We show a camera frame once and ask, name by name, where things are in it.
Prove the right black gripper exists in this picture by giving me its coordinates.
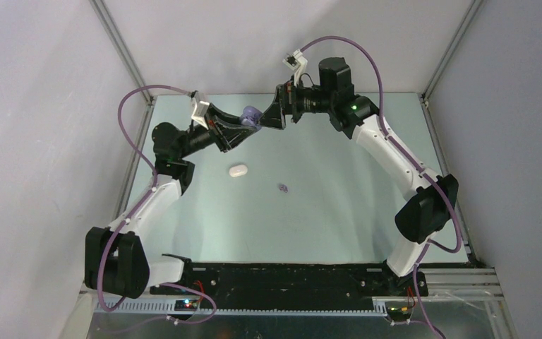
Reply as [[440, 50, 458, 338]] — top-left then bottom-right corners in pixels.
[[256, 75, 335, 129]]

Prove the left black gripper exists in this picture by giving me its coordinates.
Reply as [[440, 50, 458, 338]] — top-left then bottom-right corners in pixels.
[[177, 103, 255, 159]]

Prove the blue round disc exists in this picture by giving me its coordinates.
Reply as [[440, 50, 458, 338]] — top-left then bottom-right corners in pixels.
[[239, 105, 263, 131]]

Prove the white earbud charging case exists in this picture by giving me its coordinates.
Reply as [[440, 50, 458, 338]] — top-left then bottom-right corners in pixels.
[[228, 164, 248, 178]]

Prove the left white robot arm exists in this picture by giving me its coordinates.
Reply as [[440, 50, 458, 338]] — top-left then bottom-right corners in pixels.
[[84, 104, 263, 299]]

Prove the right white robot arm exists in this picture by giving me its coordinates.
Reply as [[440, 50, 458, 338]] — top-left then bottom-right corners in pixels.
[[258, 52, 459, 295]]

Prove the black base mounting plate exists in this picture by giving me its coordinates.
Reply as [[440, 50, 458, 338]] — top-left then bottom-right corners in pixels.
[[149, 254, 428, 314]]

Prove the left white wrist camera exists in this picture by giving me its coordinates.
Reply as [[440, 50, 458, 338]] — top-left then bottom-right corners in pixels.
[[190, 90, 210, 129]]

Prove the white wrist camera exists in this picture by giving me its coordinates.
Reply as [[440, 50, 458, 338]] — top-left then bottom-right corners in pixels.
[[282, 49, 308, 85], [190, 90, 210, 129]]

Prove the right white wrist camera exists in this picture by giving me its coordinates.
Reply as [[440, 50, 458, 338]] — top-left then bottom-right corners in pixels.
[[282, 49, 308, 85]]

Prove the left corner aluminium post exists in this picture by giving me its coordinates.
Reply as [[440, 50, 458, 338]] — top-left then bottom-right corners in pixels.
[[88, 0, 146, 88]]

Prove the corner aluminium post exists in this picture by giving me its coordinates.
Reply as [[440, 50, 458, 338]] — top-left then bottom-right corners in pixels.
[[88, 0, 146, 88], [420, 0, 485, 108]]

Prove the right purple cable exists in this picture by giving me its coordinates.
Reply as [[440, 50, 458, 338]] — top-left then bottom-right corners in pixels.
[[299, 35, 464, 339]]

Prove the right corner aluminium post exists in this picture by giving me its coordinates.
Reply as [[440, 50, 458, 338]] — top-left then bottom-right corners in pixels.
[[420, 0, 485, 108]]

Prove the aluminium frame rail front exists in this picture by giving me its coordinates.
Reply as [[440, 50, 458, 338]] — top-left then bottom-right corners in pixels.
[[79, 267, 506, 319]]

